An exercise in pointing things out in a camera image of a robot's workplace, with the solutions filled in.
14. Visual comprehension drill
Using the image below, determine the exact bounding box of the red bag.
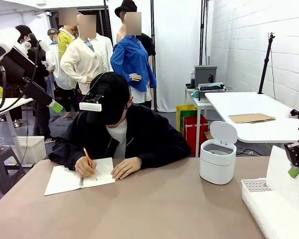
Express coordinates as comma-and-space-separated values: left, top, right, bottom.
183, 116, 209, 155

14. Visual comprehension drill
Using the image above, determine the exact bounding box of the black head camera mount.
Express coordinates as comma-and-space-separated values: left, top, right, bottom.
81, 83, 106, 104

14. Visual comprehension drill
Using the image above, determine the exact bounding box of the white head camera box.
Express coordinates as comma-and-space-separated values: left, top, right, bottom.
79, 102, 103, 112

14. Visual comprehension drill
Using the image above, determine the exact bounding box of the person's right hand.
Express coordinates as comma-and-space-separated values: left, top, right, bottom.
74, 156, 97, 178

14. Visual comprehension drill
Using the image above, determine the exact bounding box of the mannequin in black shirt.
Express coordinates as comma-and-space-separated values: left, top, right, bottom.
116, 17, 156, 70

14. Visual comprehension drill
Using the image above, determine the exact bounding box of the person's torso black jacket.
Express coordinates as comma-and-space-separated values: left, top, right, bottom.
48, 103, 191, 171

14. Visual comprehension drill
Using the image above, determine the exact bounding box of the person's head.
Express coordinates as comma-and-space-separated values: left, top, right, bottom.
106, 96, 135, 130

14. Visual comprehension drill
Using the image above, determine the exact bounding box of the mannequin in cream cardigan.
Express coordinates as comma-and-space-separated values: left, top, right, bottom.
60, 14, 114, 95

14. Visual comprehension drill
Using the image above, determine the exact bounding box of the background person in black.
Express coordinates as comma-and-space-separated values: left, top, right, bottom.
14, 24, 56, 144

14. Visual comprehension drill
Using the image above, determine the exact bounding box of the yellow bag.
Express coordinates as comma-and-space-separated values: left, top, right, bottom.
176, 104, 198, 133

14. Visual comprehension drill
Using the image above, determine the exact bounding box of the large white table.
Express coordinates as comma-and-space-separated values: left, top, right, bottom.
204, 91, 299, 144

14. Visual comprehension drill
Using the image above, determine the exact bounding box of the white backdrop sheet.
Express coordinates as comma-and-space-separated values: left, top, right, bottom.
108, 0, 213, 113

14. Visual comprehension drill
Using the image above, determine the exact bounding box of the person's left hand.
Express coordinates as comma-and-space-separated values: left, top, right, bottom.
110, 156, 143, 181

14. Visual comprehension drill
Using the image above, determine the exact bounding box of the white lidded trash bin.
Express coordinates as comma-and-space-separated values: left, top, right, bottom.
199, 120, 238, 185

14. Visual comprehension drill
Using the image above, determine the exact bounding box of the white perforated plastic basket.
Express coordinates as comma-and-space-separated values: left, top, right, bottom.
241, 178, 299, 239

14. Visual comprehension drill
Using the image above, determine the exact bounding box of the tall black tripod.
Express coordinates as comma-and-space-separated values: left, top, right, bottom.
257, 31, 277, 95

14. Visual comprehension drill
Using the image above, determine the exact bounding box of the white storage box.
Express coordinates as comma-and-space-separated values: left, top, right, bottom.
11, 136, 47, 165

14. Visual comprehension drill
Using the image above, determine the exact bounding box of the flat brown cardboard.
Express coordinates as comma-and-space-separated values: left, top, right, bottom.
228, 113, 276, 124

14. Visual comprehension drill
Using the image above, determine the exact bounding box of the mannequin in yellow shirt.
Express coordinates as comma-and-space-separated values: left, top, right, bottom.
57, 7, 78, 59

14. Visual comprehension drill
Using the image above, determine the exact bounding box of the grey plastic stool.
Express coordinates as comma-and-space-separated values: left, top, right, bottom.
0, 146, 26, 195

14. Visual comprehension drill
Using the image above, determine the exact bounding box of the capped mannequin in white shirt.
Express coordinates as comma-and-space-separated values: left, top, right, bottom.
45, 28, 73, 118

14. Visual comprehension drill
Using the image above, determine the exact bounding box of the grey box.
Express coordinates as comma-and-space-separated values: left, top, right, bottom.
194, 65, 218, 90

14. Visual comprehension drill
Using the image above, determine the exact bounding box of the yellow pencil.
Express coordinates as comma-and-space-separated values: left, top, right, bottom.
83, 147, 98, 181

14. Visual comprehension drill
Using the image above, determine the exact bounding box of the black light stand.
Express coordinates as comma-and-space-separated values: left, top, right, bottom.
150, 0, 158, 112
199, 0, 210, 66

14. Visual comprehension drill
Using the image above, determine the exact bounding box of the person's left forearm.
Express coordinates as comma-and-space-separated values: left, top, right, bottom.
137, 146, 191, 170

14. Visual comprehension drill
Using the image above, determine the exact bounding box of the black bucket hat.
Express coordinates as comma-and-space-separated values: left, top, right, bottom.
114, 0, 138, 18

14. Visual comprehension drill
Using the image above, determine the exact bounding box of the mannequin in blue shirt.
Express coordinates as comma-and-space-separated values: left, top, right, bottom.
110, 12, 157, 104

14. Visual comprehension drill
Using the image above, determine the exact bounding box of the white spiral notebook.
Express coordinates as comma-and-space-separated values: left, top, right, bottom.
44, 157, 116, 196

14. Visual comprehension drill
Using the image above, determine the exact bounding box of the white paper sheet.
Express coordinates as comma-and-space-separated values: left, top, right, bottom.
266, 145, 299, 215

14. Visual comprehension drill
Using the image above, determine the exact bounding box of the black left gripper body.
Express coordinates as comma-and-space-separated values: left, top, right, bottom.
0, 47, 54, 107

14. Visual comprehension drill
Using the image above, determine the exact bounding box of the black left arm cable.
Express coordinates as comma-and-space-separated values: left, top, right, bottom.
0, 39, 42, 117

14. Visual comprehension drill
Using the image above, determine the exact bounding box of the black cap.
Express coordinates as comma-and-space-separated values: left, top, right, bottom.
86, 71, 131, 125

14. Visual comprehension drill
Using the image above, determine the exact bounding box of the grey tray with tools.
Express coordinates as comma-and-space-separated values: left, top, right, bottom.
197, 82, 227, 102

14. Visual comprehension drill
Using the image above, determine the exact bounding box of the small white side table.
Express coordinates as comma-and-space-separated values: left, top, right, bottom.
185, 87, 216, 158

